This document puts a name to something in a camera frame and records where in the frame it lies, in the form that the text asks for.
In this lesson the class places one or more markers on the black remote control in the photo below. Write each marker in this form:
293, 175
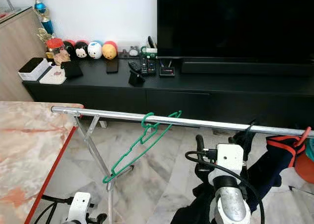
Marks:
148, 67

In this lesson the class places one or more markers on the black soundbar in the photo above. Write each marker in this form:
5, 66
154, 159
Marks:
240, 68

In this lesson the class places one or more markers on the white box black lid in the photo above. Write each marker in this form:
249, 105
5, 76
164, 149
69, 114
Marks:
33, 72

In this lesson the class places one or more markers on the small grey figurine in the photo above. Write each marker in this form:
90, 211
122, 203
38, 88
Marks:
133, 51

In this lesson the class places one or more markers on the silver clothes rack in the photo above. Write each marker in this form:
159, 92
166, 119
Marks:
113, 115

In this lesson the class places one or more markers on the red plush toy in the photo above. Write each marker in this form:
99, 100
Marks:
68, 43

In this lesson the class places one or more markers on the black television console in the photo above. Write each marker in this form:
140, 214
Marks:
186, 94

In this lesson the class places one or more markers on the orange plastic hanger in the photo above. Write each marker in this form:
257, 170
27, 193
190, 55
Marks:
282, 139

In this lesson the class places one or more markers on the light wooden cabinet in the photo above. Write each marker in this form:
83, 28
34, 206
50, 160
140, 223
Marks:
12, 57

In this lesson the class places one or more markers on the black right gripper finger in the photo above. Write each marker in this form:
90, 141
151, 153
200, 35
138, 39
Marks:
199, 145

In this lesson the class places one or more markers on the black shirt white print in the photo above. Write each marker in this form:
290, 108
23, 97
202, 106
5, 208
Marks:
270, 170

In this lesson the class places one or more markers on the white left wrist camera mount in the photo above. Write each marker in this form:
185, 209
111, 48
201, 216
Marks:
81, 208

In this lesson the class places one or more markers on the teal plastic bag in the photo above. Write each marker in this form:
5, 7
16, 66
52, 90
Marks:
310, 150

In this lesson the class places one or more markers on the blue gold trophy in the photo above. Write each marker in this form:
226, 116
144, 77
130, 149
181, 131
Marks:
47, 25

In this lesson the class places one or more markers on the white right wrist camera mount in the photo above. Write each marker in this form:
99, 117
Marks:
229, 159

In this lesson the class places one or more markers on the white flat box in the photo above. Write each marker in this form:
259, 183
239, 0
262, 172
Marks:
53, 76

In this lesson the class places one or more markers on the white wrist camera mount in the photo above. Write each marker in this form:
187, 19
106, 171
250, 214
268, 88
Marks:
229, 159
81, 208

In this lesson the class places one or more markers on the small black receiver box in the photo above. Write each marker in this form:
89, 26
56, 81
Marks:
167, 71

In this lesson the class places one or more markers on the black television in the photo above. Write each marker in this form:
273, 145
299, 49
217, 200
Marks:
230, 22

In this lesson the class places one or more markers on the black desk stand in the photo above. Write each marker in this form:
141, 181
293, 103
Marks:
136, 78

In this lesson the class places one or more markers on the black wallet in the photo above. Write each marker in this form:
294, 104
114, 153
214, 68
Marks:
72, 70

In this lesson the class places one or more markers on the green plastic hanger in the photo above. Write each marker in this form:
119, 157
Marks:
143, 130

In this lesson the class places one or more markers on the green white mug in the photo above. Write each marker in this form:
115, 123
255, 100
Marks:
150, 50

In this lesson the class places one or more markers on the orange plush toy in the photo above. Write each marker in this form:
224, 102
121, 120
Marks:
110, 51

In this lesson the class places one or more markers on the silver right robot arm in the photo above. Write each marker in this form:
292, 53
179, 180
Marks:
231, 207

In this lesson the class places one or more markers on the black mouse plush toy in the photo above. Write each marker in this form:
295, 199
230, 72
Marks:
81, 50

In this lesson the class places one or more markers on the white plush toy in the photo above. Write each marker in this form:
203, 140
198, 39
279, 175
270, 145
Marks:
94, 50

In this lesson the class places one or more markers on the black smartphone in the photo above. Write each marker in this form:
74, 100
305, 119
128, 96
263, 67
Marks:
112, 66

